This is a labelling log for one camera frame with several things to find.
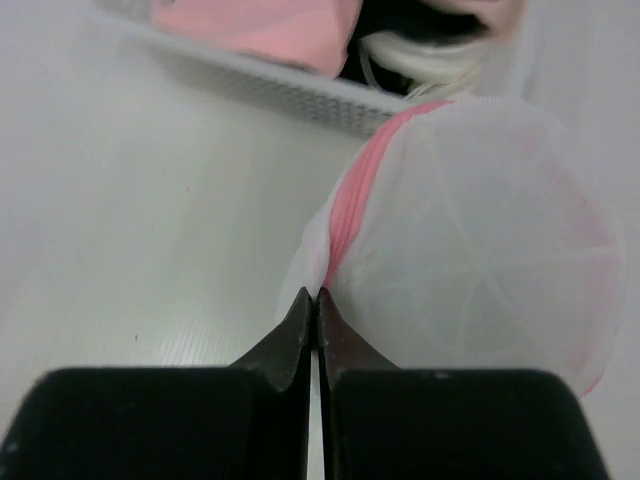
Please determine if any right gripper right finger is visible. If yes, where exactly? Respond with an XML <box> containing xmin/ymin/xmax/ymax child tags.
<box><xmin>317</xmin><ymin>290</ymin><xmax>610</xmax><ymax>479</ymax></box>

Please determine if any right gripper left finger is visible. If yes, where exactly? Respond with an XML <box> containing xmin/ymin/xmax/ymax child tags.
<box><xmin>1</xmin><ymin>291</ymin><xmax>313</xmax><ymax>479</ymax></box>

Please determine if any white mesh laundry bag pink zipper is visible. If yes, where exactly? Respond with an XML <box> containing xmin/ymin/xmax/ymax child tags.
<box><xmin>276</xmin><ymin>97</ymin><xmax>626</xmax><ymax>395</ymax></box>

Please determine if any white bra in basket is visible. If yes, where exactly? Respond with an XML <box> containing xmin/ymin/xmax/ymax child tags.
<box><xmin>358</xmin><ymin>32</ymin><xmax>495</xmax><ymax>103</ymax></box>

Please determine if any pink bra in basket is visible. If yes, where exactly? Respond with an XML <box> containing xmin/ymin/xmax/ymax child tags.
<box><xmin>151</xmin><ymin>0</ymin><xmax>361</xmax><ymax>78</ymax></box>

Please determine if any dark red black bra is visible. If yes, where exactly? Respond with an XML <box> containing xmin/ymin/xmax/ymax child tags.
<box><xmin>339</xmin><ymin>1</ymin><xmax>491</xmax><ymax>90</ymax></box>

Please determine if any white plastic perforated basket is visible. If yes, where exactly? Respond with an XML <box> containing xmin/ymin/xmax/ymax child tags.
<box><xmin>88</xmin><ymin>1</ymin><xmax>410</xmax><ymax>137</ymax></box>

